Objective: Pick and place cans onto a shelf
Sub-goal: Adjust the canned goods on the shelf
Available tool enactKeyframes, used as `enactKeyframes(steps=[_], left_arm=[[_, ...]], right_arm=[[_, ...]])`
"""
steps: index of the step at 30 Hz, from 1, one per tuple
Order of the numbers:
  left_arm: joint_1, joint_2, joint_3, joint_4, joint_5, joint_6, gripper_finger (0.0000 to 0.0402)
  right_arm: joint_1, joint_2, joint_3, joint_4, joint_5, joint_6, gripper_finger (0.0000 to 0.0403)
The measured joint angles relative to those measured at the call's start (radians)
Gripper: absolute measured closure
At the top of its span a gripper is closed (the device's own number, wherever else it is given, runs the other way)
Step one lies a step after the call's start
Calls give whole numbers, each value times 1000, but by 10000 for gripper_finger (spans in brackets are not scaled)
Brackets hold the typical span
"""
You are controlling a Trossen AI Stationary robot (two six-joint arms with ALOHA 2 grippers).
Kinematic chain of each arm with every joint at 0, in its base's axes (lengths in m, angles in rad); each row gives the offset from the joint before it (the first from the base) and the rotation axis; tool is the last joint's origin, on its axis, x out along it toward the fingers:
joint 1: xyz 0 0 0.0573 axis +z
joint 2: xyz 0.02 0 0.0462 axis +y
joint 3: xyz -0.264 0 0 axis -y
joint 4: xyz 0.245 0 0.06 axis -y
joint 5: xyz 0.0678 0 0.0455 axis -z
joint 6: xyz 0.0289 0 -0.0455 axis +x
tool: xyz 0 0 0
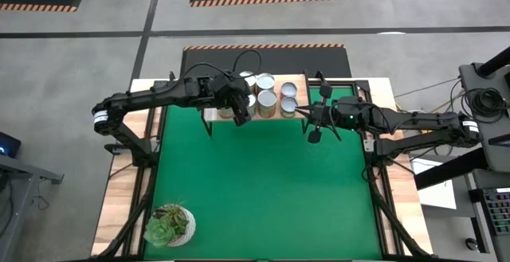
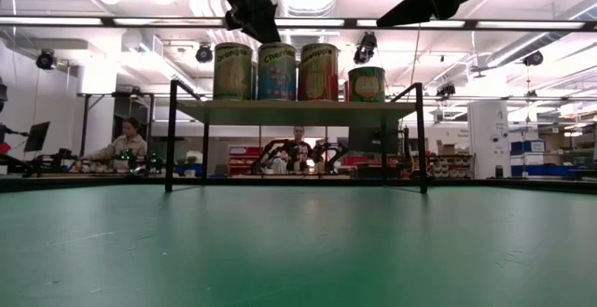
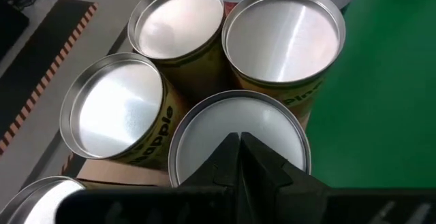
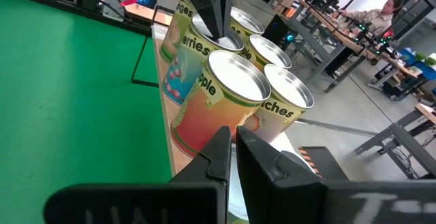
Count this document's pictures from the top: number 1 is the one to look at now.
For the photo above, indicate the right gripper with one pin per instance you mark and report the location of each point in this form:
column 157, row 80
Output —
column 334, row 114

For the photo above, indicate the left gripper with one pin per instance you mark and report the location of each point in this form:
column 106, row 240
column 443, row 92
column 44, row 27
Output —
column 227, row 91

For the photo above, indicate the blue cherries label can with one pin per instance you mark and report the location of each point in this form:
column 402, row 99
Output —
column 253, row 106

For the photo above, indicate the green can with peach print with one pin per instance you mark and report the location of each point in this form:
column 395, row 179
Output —
column 289, row 106

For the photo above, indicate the orange pineapple label can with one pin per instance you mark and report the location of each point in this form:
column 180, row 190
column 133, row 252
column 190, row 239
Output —
column 267, row 102

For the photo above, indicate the salmon-sided tin can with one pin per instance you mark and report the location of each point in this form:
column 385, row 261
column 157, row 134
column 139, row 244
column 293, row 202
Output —
column 289, row 90

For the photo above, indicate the silver-lidded tin can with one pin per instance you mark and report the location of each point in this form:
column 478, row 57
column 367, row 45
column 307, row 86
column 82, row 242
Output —
column 249, row 78
column 265, row 82

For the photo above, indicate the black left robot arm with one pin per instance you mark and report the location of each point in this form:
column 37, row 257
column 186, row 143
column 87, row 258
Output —
column 139, row 96

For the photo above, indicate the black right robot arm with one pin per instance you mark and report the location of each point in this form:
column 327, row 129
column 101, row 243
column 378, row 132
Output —
column 418, row 118

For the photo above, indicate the green table mat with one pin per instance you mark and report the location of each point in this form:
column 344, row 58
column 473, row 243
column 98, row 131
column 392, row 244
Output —
column 259, row 174

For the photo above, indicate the succulent in white pot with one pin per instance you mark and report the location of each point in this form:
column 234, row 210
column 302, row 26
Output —
column 169, row 226

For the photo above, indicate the white paper sheet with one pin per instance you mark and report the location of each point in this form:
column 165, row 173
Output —
column 438, row 192

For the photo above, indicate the black stand beam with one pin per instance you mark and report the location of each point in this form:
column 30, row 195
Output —
column 450, row 170

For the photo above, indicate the gray equipment cart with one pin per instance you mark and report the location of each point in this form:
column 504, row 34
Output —
column 490, row 134

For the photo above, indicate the black stand pole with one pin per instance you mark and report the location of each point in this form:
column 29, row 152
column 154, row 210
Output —
column 494, row 61

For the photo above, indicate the black computer mouse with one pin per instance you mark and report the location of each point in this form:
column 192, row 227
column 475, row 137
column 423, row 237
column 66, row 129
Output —
column 472, row 244

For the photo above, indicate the backlit keyboard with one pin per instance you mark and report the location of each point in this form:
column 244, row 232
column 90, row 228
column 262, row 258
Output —
column 498, row 210

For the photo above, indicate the gray metal desk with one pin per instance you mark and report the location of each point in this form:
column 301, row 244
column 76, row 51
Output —
column 20, row 178

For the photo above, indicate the dark laptop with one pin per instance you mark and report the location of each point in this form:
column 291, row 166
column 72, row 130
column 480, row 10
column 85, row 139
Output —
column 8, row 144

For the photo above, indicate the wooden shelf with black frame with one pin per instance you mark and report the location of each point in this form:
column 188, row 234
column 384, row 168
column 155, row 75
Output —
column 303, row 95

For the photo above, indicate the silver metal bracket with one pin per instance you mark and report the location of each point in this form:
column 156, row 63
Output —
column 368, row 145

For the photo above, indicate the black table frame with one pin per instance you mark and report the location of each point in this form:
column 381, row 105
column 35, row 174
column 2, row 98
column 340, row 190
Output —
column 381, row 214

